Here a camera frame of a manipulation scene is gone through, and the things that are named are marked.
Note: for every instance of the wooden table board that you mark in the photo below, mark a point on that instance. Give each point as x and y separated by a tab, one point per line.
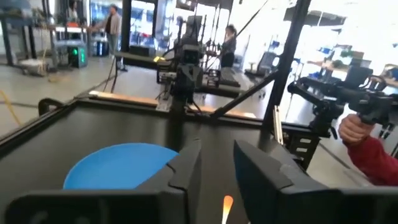
124	98

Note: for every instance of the black frame post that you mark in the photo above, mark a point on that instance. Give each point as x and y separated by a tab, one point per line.
289	56

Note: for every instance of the green-lit machine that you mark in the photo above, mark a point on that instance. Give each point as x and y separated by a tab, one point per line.
77	57

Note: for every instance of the black diagonal frame brace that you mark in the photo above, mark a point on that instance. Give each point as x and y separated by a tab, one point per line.
242	98

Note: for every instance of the yellow tag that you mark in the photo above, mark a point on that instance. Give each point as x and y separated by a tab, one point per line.
158	59

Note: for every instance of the black table frame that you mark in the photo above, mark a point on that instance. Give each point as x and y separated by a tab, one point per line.
31	129

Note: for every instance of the person's hand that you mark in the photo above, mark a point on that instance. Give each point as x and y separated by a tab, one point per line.
353	130

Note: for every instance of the black office chair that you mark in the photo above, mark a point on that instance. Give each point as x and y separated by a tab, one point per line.
265	62

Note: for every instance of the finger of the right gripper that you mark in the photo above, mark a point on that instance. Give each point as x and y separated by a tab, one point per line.
183	93
190	93

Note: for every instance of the person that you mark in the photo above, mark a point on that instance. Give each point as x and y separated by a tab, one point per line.
228	46
113	28
73	12

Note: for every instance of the black background table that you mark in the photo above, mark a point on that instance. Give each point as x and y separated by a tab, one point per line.
136	59

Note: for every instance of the blue round plate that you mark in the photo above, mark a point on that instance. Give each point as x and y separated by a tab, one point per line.
118	168

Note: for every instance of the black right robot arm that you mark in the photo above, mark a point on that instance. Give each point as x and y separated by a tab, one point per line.
194	31

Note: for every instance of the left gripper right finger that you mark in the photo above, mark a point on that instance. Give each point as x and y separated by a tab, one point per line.
261	180

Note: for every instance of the black building column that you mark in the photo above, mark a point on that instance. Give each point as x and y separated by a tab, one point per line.
126	25

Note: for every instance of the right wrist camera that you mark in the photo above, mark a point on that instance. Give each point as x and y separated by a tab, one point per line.
190	55

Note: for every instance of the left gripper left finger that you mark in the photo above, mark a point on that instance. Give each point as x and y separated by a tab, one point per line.
186	174

